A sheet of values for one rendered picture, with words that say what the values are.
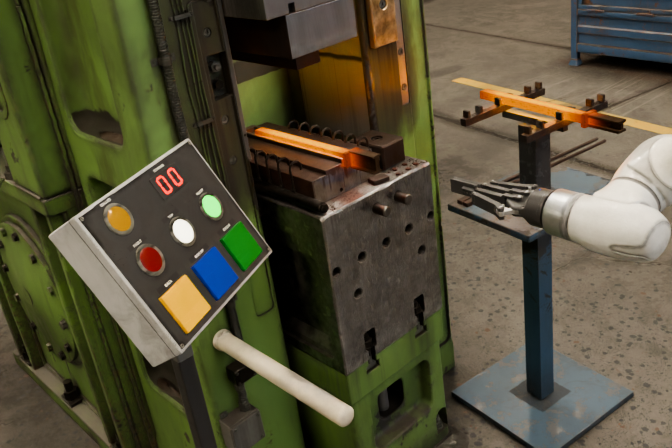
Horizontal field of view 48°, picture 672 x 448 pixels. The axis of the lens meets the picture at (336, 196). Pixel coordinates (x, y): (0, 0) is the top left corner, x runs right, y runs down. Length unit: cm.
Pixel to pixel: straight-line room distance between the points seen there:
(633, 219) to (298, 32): 78
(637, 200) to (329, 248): 71
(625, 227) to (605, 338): 151
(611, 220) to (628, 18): 428
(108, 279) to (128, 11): 57
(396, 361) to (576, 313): 105
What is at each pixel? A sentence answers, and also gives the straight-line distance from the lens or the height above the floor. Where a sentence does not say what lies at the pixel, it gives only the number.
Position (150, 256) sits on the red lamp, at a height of 109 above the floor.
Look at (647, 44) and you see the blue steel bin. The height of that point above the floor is 21.
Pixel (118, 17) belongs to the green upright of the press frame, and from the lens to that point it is 158.
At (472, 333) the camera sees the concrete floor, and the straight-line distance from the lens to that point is 284.
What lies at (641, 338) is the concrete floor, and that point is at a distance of 285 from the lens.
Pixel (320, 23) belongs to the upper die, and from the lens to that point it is 169.
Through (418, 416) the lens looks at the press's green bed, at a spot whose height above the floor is 16.
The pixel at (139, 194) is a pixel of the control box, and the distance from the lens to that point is 134.
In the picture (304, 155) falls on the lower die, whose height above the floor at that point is 99.
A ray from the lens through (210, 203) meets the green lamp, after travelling 143.
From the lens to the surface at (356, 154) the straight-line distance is 176.
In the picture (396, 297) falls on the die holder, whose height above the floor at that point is 59.
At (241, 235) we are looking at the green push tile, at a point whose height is 102.
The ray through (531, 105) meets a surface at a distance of 206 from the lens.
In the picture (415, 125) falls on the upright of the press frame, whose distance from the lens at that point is 219.
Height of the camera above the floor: 166
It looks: 24 degrees down
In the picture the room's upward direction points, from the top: 8 degrees counter-clockwise
